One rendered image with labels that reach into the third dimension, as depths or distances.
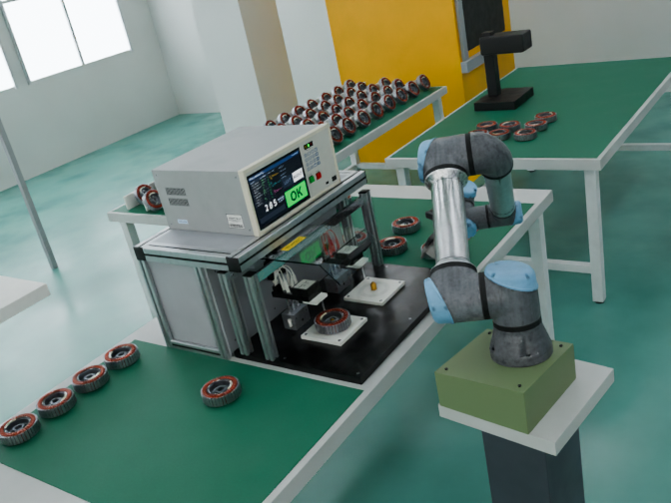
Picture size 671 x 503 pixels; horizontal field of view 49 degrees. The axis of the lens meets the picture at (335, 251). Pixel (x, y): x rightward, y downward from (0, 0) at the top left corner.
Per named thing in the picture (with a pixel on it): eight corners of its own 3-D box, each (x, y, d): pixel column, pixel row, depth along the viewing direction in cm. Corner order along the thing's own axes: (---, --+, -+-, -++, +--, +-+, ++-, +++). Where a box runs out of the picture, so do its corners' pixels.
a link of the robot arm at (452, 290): (487, 307, 170) (468, 122, 197) (423, 314, 174) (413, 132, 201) (492, 327, 180) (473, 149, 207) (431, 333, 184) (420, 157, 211)
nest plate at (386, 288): (405, 283, 245) (404, 280, 244) (382, 305, 234) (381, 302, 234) (367, 279, 253) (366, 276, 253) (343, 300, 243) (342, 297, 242)
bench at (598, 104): (689, 170, 481) (688, 54, 451) (608, 308, 349) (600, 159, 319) (526, 168, 544) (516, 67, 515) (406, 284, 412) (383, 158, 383)
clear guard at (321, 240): (384, 248, 217) (380, 229, 215) (340, 285, 200) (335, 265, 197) (298, 240, 236) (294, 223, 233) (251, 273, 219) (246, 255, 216)
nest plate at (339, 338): (367, 320, 228) (366, 316, 227) (340, 346, 217) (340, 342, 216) (329, 314, 236) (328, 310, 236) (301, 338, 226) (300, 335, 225)
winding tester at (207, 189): (340, 182, 245) (329, 122, 237) (260, 237, 214) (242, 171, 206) (254, 180, 268) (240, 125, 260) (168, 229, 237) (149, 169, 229)
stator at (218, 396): (200, 410, 204) (196, 399, 203) (207, 387, 215) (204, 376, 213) (239, 405, 203) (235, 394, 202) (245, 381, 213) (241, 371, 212)
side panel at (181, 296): (235, 355, 229) (207, 262, 216) (228, 360, 227) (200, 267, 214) (173, 341, 245) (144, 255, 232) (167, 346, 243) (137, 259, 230)
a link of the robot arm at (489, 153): (510, 117, 194) (520, 201, 237) (468, 124, 196) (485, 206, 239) (515, 155, 189) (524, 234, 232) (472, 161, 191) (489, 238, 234)
